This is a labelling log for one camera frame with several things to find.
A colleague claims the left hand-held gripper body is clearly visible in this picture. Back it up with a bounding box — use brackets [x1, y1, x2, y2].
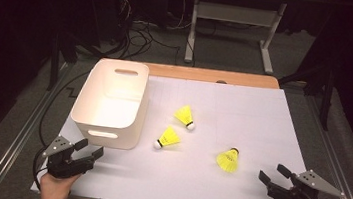
[39, 133, 97, 183]

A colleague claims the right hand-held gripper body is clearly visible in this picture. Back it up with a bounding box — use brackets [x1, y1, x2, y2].
[267, 165, 347, 199]

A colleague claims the yellow shuttlecock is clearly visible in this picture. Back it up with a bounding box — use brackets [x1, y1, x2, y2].
[153, 124, 183, 153]
[171, 103, 199, 132]
[215, 146, 241, 175]

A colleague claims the white plastic storage bin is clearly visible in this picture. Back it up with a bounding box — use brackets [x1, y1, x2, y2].
[67, 55, 153, 153]

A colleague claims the person's left hand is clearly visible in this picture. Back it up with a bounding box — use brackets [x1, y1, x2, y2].
[37, 169, 81, 199]

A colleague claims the black metal stand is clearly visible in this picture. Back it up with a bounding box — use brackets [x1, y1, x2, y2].
[274, 57, 338, 132]
[46, 31, 82, 95]

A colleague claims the dark electronics case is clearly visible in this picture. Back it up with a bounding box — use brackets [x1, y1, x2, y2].
[83, 0, 136, 52]

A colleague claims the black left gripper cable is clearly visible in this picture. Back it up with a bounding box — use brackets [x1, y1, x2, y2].
[30, 63, 93, 187]

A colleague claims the tangle of floor cables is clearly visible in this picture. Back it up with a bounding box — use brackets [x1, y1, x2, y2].
[112, 0, 204, 67]

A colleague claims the white metal table frame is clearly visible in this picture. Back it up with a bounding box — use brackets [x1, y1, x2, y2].
[183, 0, 288, 76]

